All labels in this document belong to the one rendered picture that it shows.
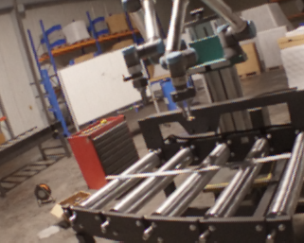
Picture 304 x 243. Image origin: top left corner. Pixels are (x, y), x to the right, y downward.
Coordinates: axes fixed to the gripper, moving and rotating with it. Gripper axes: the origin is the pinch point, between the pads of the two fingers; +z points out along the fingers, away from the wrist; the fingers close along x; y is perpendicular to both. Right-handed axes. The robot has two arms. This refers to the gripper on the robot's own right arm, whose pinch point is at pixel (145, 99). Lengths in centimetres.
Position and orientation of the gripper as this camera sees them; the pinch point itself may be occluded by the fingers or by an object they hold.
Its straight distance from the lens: 191.6
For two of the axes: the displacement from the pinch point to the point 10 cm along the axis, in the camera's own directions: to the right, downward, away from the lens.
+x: -4.0, -0.3, 9.2
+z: 3.2, 9.3, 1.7
